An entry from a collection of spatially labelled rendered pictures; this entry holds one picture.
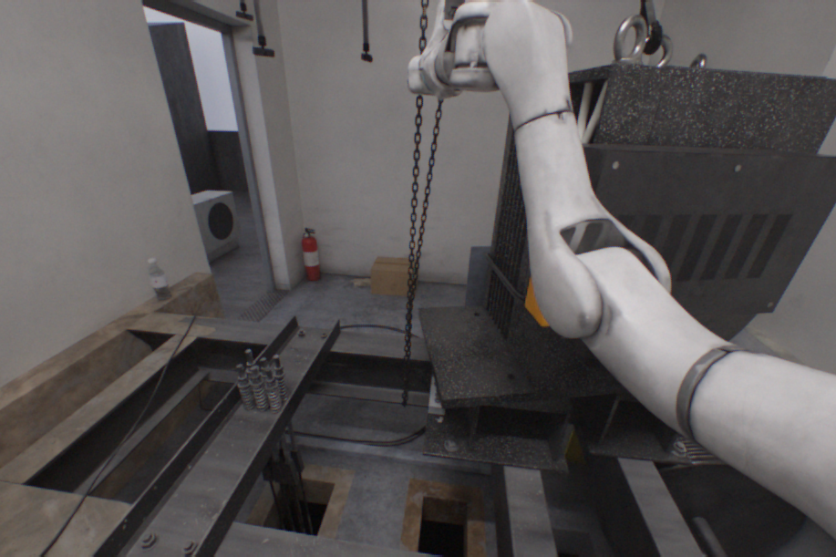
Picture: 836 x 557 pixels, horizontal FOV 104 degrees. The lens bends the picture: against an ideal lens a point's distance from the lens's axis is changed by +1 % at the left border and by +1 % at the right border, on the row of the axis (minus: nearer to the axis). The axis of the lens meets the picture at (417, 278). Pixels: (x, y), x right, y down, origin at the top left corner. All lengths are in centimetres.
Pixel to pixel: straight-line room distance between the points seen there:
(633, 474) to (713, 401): 93
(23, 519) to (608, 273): 131
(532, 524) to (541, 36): 95
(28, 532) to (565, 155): 130
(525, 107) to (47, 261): 173
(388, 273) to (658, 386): 282
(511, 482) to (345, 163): 279
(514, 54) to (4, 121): 165
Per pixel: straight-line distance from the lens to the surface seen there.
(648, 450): 127
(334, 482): 183
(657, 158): 62
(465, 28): 48
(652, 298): 34
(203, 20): 289
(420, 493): 178
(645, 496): 118
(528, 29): 41
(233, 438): 119
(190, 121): 790
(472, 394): 89
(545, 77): 40
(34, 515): 130
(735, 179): 73
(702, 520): 165
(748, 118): 91
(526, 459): 110
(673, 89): 78
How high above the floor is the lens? 152
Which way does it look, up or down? 26 degrees down
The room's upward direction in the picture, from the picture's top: 2 degrees clockwise
